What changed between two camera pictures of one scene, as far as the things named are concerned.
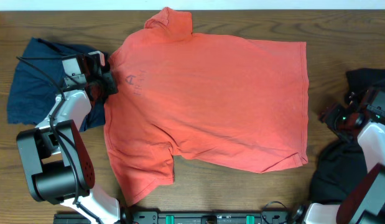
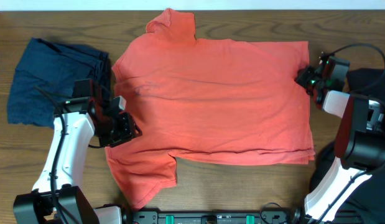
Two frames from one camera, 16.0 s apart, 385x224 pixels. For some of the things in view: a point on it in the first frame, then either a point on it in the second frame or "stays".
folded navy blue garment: [37, 81] stays
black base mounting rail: [194, 218] stays
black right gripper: [328, 116] to [302, 74]
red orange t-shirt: [236, 101] stays
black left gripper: [110, 81] to [127, 130]
